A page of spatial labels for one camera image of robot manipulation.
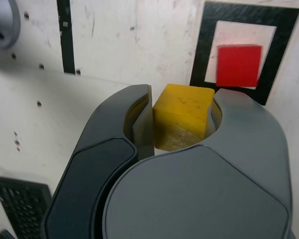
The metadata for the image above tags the black tape square outline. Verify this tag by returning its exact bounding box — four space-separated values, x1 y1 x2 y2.
189 0 299 107

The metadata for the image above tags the red cube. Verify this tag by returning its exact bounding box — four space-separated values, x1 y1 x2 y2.
215 44 264 88

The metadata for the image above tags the black tape strip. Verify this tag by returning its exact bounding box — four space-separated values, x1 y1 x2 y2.
56 0 76 75

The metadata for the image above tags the black keyboard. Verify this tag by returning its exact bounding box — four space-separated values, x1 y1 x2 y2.
0 176 53 239

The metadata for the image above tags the yellow cube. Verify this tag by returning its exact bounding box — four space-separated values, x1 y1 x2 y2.
152 83 216 152

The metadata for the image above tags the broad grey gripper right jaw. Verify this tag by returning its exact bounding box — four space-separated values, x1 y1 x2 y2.
101 88 294 239

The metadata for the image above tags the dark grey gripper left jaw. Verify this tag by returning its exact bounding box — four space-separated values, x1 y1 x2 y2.
41 84 156 239

